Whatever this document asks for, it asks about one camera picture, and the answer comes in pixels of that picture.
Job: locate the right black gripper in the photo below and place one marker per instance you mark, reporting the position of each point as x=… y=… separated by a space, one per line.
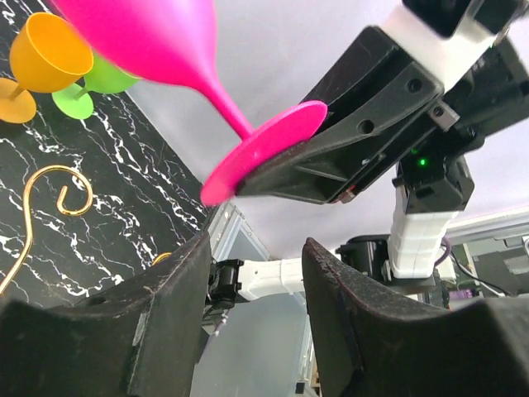
x=378 y=97

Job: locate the gold wire wine glass rack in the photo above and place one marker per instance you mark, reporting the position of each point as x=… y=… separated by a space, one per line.
x=67 y=248

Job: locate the green wine glass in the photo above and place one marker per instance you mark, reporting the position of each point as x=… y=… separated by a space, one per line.
x=104 y=78

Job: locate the pink wine glass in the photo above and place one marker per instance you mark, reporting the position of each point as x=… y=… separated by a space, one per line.
x=175 y=42

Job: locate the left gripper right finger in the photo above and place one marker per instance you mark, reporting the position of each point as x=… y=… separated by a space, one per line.
x=413 y=331

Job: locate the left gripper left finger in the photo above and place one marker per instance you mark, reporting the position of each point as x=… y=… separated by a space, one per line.
x=138 y=338

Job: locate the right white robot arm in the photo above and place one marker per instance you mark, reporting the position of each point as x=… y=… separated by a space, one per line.
x=447 y=38

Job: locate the orange wine glass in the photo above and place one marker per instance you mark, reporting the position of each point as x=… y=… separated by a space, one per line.
x=46 y=56

